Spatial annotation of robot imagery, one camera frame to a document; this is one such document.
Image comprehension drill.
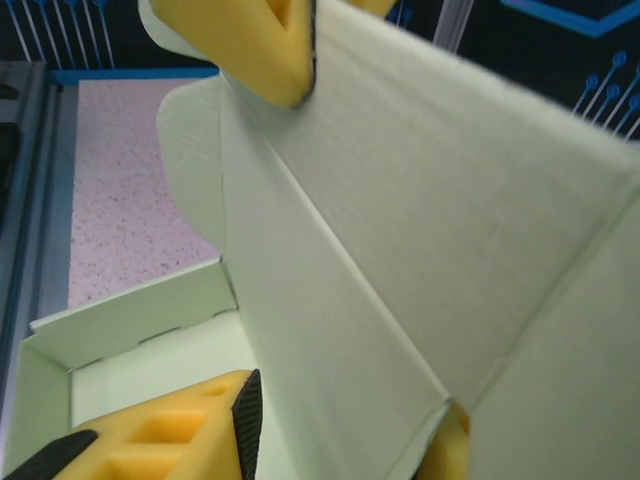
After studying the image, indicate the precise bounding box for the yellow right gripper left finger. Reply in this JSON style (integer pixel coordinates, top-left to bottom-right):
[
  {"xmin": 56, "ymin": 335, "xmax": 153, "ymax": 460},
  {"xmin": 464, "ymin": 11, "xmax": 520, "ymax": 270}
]
[{"xmin": 0, "ymin": 368, "xmax": 264, "ymax": 480}]

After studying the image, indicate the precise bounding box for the light green paper box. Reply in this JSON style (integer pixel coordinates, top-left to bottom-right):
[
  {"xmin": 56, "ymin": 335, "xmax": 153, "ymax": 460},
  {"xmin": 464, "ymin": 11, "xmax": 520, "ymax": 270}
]
[{"xmin": 19, "ymin": 0, "xmax": 640, "ymax": 480}]

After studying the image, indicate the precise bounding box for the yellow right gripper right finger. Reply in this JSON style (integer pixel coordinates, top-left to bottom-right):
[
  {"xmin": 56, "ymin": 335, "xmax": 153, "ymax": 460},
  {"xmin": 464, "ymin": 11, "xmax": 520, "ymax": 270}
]
[{"xmin": 424, "ymin": 403, "xmax": 471, "ymax": 480}]

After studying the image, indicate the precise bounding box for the long aluminium frame rail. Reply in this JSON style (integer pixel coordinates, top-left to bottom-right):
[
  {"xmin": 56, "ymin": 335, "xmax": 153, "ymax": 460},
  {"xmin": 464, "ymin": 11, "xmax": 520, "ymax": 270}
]
[{"xmin": 0, "ymin": 59, "xmax": 81, "ymax": 451}]

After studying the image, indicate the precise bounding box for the aluminium frame post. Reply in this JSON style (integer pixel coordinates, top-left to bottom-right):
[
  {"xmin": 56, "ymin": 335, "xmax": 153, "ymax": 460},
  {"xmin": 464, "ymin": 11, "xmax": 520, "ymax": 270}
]
[{"xmin": 433, "ymin": 0, "xmax": 472, "ymax": 57}]

